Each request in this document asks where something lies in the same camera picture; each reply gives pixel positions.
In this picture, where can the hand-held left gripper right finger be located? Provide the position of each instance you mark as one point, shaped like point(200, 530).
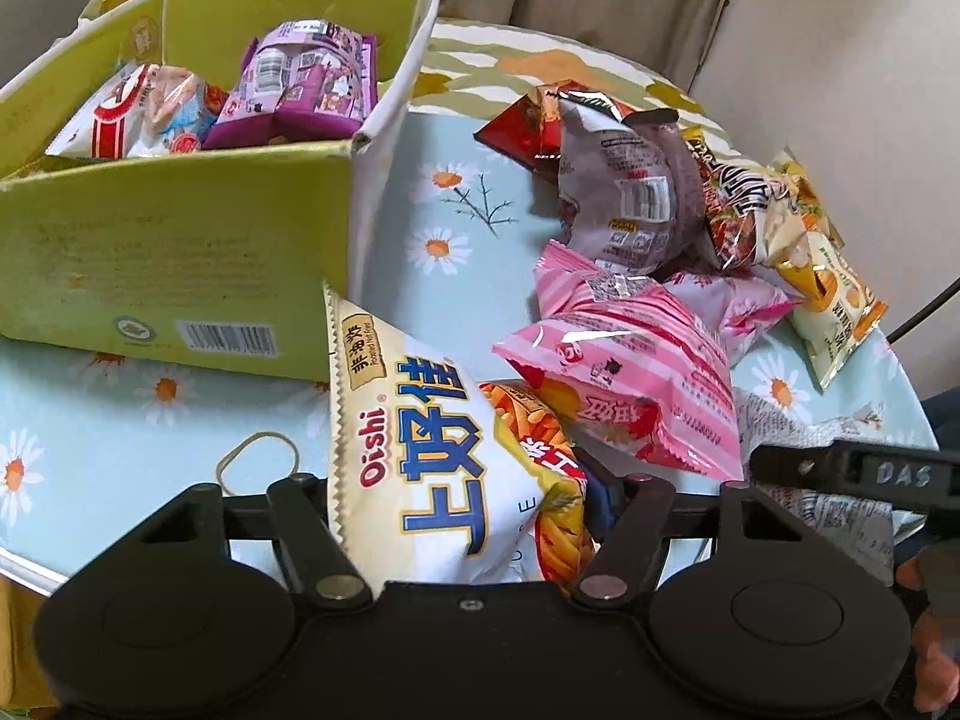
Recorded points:
point(639, 517)

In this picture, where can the yellow snack packet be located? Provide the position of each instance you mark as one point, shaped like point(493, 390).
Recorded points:
point(825, 292)

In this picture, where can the blue daisy tablecloth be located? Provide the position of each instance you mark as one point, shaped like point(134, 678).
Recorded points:
point(465, 240)

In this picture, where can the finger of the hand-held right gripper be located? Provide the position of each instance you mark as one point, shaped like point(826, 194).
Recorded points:
point(847, 469)

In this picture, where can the pink striped snack packet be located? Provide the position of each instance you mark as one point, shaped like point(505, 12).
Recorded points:
point(637, 382)
point(577, 270)

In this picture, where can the white printed snack packet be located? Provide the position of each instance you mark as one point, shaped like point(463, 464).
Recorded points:
point(780, 420)

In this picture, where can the tan rubber band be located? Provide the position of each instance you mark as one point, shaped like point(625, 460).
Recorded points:
point(257, 436)

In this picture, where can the green cardboard box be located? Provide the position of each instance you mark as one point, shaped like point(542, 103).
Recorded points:
point(150, 255)

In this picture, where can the red white snack packet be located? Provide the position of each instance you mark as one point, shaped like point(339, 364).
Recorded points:
point(105, 124)

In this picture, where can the dark red snack packet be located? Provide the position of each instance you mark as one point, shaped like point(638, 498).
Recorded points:
point(517, 139)

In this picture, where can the brown orange snack packet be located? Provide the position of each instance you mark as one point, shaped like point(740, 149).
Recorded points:
point(739, 202)

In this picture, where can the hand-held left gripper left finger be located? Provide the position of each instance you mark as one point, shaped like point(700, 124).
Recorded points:
point(300, 521)

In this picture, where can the person's right hand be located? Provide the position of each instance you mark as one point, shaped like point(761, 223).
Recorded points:
point(941, 652)

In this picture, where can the grey snack packet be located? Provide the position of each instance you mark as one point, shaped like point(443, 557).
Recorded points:
point(622, 180)

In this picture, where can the white yellow snack bag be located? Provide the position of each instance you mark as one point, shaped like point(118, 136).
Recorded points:
point(420, 427)

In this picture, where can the purple snack packet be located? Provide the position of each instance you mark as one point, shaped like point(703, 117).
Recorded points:
point(300, 90)

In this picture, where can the pale pink snack packet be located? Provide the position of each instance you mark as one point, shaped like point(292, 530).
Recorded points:
point(735, 307)

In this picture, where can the clear pink blue snack packet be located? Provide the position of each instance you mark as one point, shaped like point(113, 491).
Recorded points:
point(187, 109)

